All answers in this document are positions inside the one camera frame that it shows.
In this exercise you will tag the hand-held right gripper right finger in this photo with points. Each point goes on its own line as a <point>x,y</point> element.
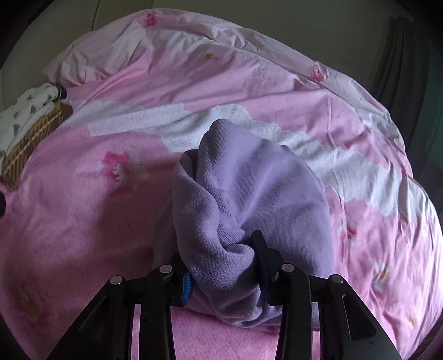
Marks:
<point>264,258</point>

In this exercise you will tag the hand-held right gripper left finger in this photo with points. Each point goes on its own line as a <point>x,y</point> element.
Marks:
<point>187,288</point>

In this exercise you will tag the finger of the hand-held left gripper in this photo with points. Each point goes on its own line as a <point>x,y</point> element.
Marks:
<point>2,206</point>

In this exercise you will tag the purple sweatshirt with green print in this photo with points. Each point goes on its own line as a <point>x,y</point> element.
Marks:
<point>249,194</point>

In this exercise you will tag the white heart-print folded garment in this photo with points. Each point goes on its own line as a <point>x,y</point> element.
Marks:
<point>24,110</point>

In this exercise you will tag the pink floral blanket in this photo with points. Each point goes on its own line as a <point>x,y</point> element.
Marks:
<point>242,86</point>

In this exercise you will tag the white wardrobe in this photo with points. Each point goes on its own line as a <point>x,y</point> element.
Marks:
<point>69,24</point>

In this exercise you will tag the green curtain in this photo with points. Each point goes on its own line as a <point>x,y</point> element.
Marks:
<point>401,69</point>

